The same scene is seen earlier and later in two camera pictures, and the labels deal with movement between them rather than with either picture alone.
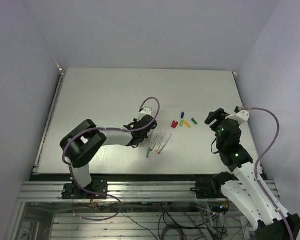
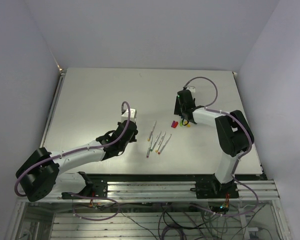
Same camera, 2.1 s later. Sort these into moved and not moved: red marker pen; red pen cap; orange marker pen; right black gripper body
Moved: right black gripper body
Not moved: orange marker pen; red marker pen; red pen cap
